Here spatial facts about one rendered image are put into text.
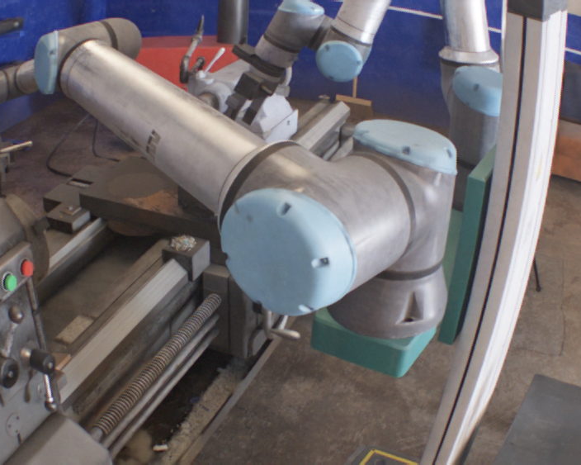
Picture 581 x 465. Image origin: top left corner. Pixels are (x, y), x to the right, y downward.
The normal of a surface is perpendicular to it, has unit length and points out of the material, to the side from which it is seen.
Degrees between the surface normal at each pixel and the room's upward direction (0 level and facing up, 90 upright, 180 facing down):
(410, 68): 90
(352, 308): 70
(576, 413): 0
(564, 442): 0
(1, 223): 45
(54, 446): 32
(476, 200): 90
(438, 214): 90
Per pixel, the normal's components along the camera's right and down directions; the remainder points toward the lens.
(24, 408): 0.93, 0.20
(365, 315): -0.45, 0.06
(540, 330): 0.04, -0.89
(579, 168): -0.37, 0.41
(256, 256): -0.63, 0.36
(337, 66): -0.18, 0.51
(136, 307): 0.57, -0.60
